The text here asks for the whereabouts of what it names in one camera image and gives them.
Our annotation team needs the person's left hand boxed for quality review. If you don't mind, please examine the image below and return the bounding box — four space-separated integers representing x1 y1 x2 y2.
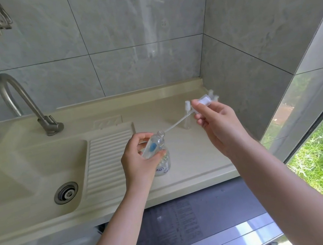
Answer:
118 129 173 196

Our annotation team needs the person's right hand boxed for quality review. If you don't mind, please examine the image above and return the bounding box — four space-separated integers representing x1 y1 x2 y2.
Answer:
190 92 254 165

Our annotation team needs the clear hand sanitizer pump bottle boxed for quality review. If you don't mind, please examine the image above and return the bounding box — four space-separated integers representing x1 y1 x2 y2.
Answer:
149 139 173 177

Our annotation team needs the small clear bottle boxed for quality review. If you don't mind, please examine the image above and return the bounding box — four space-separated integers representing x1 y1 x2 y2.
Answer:
179 100 196 131
138 130 169 161

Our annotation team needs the person's right forearm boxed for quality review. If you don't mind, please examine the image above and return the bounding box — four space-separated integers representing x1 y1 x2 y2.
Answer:
229 131 323 245

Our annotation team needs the person's left forearm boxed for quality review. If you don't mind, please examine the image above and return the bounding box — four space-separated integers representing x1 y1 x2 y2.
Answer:
62 183 161 245

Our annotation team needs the steel sink drain strainer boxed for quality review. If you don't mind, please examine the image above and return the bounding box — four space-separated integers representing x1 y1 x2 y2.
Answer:
52 181 81 206

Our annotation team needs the grey washing machine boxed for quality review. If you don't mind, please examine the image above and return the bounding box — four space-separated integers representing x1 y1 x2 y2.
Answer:
94 172 287 245

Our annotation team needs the glass window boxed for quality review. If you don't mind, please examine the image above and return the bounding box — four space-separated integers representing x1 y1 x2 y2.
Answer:
241 0 323 240

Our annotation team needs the cream sink with washboard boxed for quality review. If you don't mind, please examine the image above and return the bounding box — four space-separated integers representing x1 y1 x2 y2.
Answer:
0 74 248 245

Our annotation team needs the curved steel faucet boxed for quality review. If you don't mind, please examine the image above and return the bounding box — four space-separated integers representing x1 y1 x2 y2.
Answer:
0 66 66 143

